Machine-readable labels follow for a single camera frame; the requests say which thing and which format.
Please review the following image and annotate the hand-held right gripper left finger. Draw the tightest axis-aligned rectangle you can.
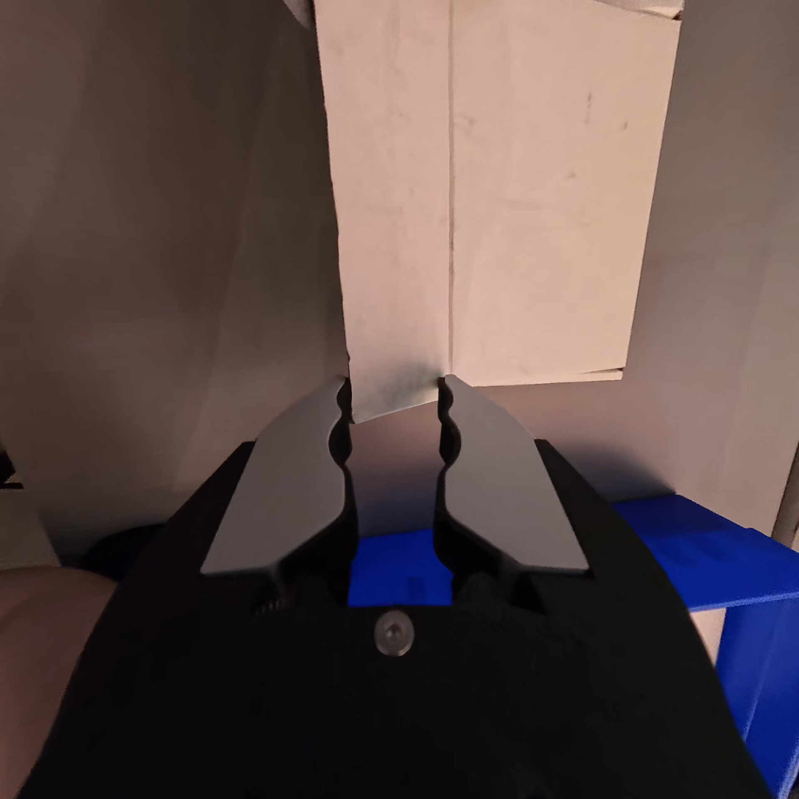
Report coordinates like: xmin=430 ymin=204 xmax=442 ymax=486
xmin=201 ymin=376 xmax=358 ymax=575

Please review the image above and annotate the white cardboard box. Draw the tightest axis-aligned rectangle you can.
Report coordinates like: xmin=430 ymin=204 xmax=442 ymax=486
xmin=312 ymin=0 xmax=685 ymax=427

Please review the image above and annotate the blue plastic bin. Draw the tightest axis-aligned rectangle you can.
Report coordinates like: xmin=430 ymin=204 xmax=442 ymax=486
xmin=346 ymin=493 xmax=799 ymax=799

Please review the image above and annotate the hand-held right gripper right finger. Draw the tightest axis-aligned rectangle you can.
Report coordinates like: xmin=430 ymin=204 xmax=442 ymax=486
xmin=434 ymin=374 xmax=591 ymax=571

